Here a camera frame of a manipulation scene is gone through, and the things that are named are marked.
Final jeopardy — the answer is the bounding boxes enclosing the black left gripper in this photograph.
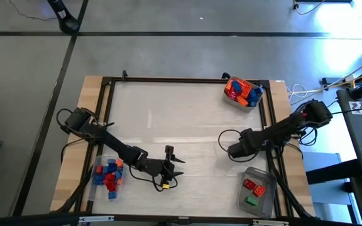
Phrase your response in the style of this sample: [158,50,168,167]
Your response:
[155,144,186,190]

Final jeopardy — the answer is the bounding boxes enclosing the small green building block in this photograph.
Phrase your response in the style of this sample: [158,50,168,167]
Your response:
[244,196,260,207]

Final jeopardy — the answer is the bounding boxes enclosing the white plastic bin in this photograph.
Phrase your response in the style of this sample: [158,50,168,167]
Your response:
[223,75,265,112]

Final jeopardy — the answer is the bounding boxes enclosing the clear plastic container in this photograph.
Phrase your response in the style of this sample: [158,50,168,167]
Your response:
[87,156,128,203]
[236,166,278,220]

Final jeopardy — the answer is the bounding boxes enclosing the black desk crossbar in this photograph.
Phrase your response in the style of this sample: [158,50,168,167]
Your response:
[305,158,362,186]

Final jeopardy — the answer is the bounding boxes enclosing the white power strip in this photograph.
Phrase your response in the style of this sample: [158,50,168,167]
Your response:
[344,74,357,88]

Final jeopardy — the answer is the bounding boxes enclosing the black stand foot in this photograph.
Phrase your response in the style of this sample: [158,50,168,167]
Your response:
[47,0,82,35]

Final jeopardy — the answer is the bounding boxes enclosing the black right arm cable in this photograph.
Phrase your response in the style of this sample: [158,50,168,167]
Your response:
[217,129,260,163]

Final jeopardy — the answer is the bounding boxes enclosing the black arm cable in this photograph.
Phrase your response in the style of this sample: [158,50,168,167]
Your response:
[217,129,260,163]
[128,161,179,193]

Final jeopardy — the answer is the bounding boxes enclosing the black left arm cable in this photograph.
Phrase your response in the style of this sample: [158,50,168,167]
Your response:
[128,161,179,193]

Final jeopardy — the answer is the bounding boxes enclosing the white floor cable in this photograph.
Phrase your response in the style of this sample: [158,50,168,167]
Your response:
[287,83,309,99]

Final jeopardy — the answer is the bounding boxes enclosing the silver bracket plate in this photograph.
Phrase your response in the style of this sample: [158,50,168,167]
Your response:
[79,215,115,223]
[252,219,290,226]

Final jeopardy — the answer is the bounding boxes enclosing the black aluminium table frame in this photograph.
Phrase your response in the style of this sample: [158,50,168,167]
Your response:
[55,69,315,220]

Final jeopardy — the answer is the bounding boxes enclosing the yellow floor cable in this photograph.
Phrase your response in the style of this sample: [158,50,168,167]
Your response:
[289,67,362,95]

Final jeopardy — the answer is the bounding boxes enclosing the black base cable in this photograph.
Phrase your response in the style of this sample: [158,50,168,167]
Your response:
[60,137,86,166]

